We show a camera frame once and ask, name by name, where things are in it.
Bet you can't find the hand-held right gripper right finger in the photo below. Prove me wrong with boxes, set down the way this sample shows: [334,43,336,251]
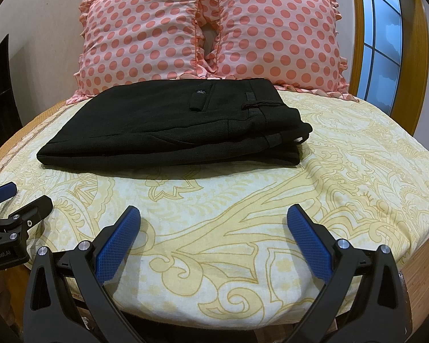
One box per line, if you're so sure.
[286,204,407,343]

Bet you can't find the wooden framed arched window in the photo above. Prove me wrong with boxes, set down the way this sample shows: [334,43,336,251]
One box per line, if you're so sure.
[348,0,429,137]

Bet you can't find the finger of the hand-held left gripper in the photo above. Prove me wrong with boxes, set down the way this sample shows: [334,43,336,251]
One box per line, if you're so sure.
[0,182,17,208]
[0,196,54,245]

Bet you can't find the pink polka dot pillow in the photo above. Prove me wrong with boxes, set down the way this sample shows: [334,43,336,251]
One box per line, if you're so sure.
[200,0,349,96]
[66,0,219,105]

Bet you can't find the black pants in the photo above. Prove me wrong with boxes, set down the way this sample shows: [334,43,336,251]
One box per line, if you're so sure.
[36,78,314,168]

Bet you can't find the round bed with yellow sheet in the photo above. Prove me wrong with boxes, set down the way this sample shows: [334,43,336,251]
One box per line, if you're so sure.
[0,89,429,343]

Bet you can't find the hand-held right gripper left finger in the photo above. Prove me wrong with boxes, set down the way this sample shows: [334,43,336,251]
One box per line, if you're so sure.
[23,205,142,343]

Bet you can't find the dark cabinet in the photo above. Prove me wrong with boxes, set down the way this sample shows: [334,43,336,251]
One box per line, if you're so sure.
[0,35,24,158]

